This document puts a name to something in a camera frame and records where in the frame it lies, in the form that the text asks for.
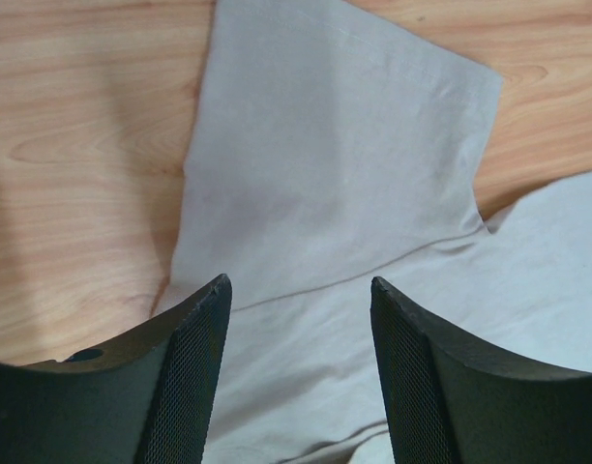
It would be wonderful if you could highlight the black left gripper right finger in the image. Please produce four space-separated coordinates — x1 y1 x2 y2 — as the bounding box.
370 277 592 463

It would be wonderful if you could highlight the beige t shirt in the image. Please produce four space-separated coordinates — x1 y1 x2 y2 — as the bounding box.
161 1 592 463

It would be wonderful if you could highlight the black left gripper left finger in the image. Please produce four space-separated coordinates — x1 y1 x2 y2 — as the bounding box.
0 275 232 463

